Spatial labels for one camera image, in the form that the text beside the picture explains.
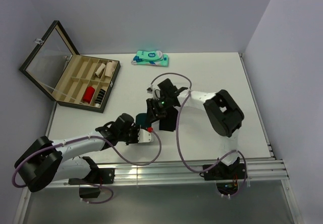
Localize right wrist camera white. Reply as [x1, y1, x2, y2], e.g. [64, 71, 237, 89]
[147, 84, 160, 99]

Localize beige rolled sock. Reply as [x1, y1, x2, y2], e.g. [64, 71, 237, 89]
[94, 63, 106, 78]
[104, 61, 116, 77]

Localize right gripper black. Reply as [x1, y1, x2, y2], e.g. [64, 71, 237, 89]
[144, 95, 172, 124]

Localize red rolled sock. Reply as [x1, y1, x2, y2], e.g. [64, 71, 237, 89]
[82, 86, 95, 104]

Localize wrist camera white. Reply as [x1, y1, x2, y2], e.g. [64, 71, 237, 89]
[138, 129, 154, 143]
[147, 84, 160, 99]

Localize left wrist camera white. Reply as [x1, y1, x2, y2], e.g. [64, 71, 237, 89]
[138, 129, 154, 143]

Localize dark green patterned sock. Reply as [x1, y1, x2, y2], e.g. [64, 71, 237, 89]
[135, 113, 151, 128]

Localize beige rolled sock right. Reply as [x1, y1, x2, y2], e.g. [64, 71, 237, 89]
[104, 61, 116, 77]

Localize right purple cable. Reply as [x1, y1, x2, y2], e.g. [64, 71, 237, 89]
[150, 72, 247, 198]

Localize black wooden organizer box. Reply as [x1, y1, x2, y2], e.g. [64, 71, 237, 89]
[19, 20, 121, 113]

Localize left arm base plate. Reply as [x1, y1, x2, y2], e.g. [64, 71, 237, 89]
[68, 168, 115, 185]

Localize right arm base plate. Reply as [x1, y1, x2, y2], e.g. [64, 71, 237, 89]
[199, 162, 246, 181]

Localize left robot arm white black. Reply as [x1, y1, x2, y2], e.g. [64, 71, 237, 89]
[14, 113, 140, 192]

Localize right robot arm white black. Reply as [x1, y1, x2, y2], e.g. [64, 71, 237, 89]
[146, 78, 245, 179]

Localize beige rolled sock left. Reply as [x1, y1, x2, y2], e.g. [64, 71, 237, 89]
[94, 63, 106, 78]

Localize aluminium frame rail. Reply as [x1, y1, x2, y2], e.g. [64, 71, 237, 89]
[24, 159, 290, 188]

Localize black white striped rolled sock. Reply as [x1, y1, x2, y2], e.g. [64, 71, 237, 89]
[94, 88, 106, 108]

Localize mint green folded socks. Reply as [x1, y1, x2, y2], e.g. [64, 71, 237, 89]
[131, 50, 169, 67]

